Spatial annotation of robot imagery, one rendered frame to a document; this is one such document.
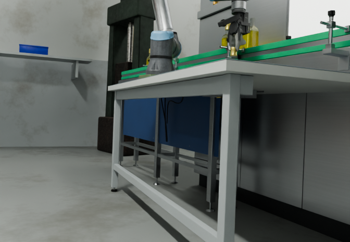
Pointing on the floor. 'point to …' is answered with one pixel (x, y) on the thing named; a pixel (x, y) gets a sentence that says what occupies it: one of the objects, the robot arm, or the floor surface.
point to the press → (126, 52)
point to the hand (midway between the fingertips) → (234, 49)
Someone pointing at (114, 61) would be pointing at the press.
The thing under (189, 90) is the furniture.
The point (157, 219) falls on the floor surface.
